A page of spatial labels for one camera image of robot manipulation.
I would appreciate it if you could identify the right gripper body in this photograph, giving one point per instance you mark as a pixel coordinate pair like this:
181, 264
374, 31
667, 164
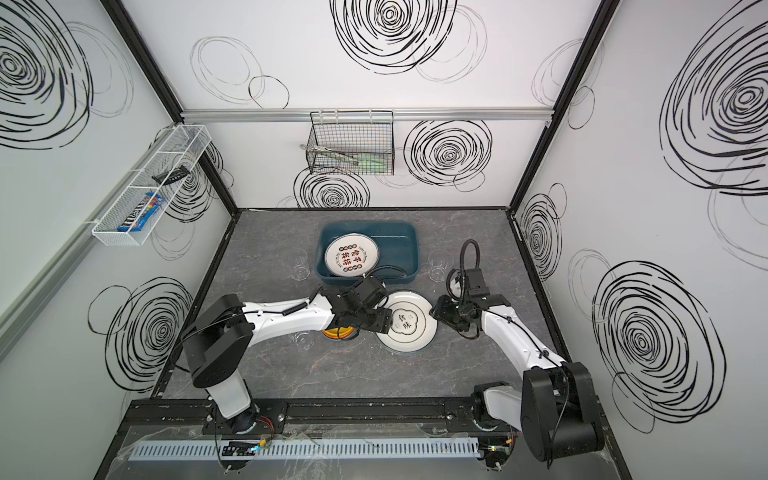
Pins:
448, 310

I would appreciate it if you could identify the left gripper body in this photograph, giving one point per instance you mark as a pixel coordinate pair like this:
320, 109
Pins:
378, 319

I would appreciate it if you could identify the plate with red characters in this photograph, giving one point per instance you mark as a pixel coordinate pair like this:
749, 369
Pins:
351, 255

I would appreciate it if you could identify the white plate green flower outline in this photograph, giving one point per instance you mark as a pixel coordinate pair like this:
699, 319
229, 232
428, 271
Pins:
412, 328

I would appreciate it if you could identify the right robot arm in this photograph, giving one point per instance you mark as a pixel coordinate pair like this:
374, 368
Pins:
556, 409

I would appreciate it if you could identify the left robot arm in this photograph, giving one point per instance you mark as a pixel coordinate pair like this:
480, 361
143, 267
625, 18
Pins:
216, 342

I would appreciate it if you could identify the teal plastic bin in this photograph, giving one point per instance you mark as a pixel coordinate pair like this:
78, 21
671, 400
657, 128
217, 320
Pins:
398, 244

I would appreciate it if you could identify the orange bowl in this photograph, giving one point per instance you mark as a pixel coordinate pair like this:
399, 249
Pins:
340, 333

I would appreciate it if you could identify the clear glass right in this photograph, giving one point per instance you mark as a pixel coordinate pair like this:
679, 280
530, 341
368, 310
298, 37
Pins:
440, 263

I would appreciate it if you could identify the clear glass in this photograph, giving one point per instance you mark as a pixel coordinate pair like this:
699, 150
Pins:
440, 263
299, 268
303, 340

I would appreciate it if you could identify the clear glass front left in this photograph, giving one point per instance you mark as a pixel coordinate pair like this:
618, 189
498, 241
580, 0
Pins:
303, 340

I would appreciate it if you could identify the clear glass back left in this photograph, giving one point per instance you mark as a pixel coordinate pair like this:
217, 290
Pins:
299, 268

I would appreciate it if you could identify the green item in basket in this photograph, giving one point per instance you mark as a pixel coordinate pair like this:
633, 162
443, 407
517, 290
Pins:
373, 163

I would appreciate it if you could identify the metal tongs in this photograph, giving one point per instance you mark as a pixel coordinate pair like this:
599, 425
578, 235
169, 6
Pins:
330, 153

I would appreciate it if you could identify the blue candy packet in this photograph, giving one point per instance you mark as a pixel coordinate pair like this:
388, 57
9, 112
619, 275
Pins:
141, 214

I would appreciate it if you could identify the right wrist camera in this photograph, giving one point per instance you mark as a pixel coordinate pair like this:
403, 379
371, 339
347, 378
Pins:
455, 289

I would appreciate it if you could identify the black wire basket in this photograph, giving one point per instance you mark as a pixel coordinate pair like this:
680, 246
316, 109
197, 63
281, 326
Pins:
351, 132

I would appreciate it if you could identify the white slotted cable duct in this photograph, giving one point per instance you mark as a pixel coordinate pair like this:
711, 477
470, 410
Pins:
306, 449

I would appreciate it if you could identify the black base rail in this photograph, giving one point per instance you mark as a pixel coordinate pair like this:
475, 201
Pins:
454, 414

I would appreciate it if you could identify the white wire shelf basket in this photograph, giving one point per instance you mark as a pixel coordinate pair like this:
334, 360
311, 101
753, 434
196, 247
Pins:
184, 200

